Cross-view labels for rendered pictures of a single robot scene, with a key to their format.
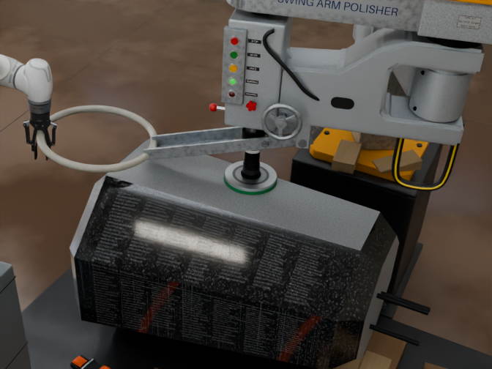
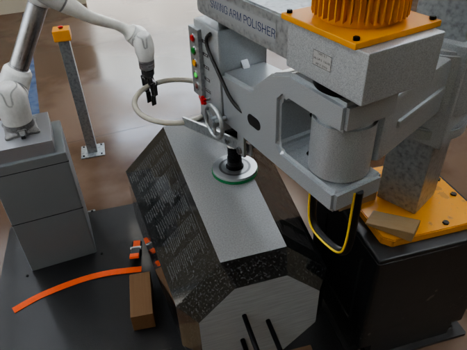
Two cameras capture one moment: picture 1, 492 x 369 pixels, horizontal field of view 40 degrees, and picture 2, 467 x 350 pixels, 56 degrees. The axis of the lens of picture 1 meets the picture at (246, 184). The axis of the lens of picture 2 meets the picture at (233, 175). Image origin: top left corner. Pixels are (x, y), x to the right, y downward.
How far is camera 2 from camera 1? 188 cm
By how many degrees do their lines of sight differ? 42
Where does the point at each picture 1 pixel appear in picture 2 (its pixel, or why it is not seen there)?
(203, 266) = (155, 213)
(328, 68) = (247, 83)
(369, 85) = (267, 110)
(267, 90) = (215, 90)
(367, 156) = (376, 205)
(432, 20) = (294, 49)
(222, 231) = (176, 195)
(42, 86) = (140, 50)
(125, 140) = not seen: hidden behind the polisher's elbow
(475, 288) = not seen: outside the picture
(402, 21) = (279, 46)
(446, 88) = (319, 139)
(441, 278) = not seen: outside the picture
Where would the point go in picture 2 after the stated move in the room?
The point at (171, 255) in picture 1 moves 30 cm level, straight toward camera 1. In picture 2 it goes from (151, 196) to (99, 227)
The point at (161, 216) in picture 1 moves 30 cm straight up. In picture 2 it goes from (163, 167) to (155, 115)
